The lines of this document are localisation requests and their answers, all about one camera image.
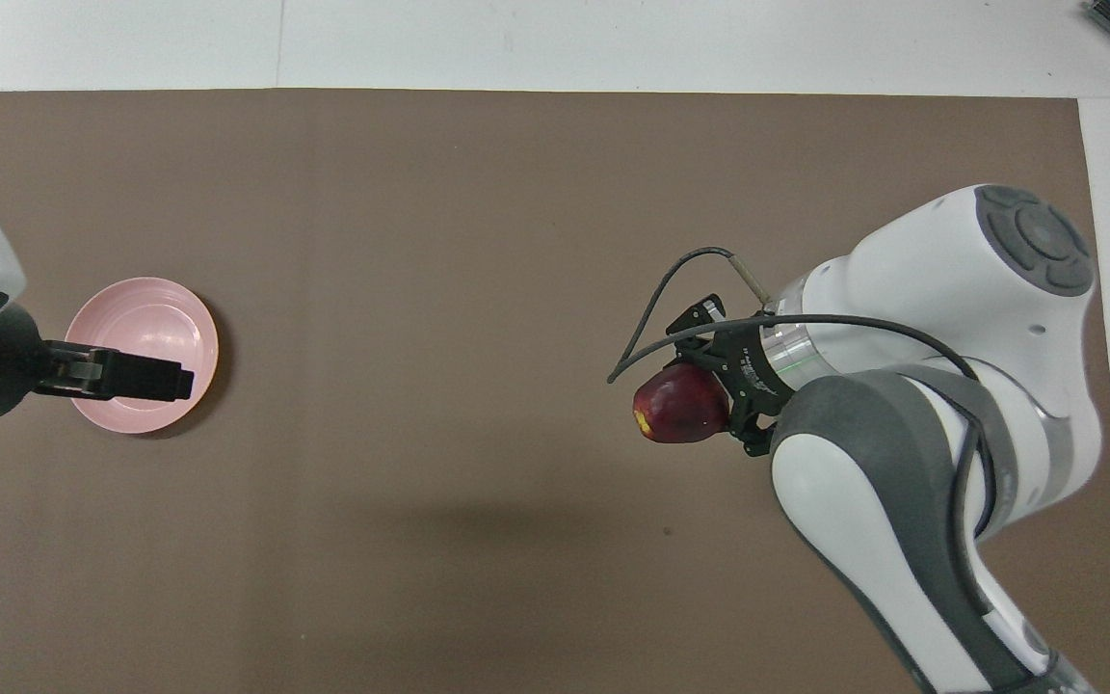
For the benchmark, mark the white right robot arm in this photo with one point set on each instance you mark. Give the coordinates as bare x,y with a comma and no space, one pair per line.
940,289

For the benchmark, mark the pink plate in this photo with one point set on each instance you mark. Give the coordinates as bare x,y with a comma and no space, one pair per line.
145,313

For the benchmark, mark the dark red apple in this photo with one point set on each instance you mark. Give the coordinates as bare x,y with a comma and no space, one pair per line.
680,405

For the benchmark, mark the brown paper table mat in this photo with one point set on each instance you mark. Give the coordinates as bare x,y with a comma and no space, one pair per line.
420,241

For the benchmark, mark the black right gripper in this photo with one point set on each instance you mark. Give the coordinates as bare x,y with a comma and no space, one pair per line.
757,376

